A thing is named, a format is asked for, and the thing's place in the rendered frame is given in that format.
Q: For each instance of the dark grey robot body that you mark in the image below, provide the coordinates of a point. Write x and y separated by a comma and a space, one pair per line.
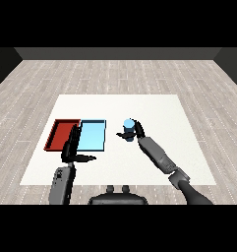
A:
117, 198

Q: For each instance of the red shallow open box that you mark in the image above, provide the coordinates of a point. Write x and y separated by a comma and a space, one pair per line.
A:
59, 136

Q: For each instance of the small blue can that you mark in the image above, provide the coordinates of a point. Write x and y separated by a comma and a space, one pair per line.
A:
129, 124

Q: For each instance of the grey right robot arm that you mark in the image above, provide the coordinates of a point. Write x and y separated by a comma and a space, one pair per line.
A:
169, 167

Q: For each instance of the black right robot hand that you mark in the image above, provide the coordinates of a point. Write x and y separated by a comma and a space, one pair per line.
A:
137, 130

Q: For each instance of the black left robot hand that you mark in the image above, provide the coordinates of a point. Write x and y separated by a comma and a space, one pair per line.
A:
69, 148

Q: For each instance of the light blue shallow open box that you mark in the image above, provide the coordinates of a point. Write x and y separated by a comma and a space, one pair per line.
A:
92, 136

